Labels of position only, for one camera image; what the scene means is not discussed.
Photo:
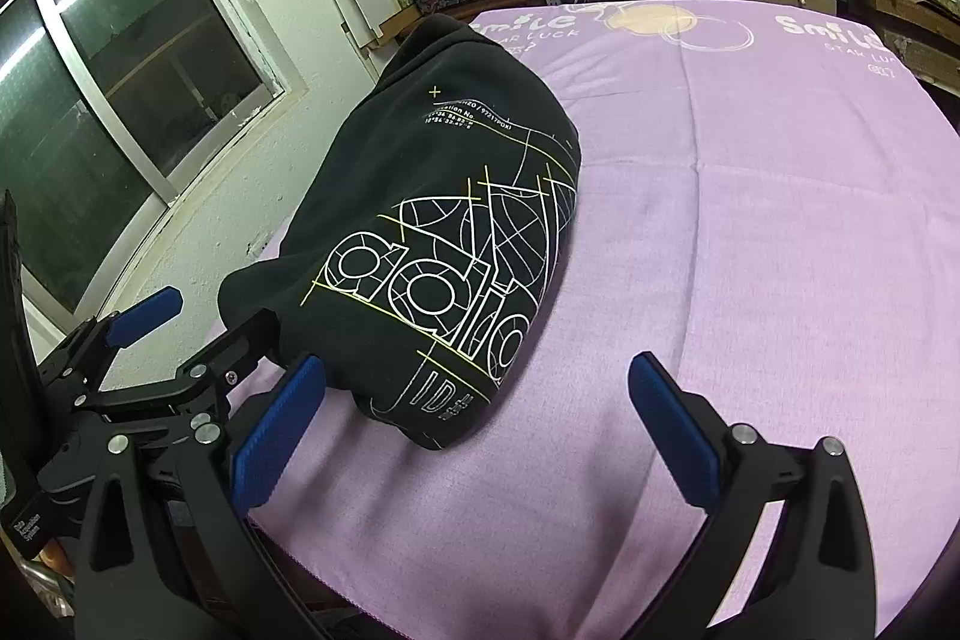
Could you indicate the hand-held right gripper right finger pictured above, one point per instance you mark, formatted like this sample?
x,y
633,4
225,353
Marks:
x,y
675,430

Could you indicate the black jacket with yellow zipper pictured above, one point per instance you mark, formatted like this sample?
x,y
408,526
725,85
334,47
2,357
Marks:
x,y
420,160

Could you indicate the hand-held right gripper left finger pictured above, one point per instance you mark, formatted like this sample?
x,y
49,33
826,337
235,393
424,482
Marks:
x,y
277,430

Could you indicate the purple printed blanket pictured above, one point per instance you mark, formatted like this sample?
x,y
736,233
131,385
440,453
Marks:
x,y
712,235

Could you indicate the window with metal frame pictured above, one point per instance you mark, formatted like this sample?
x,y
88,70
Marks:
x,y
112,85

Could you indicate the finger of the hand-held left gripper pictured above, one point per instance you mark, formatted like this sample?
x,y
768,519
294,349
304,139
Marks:
x,y
232,347
146,312

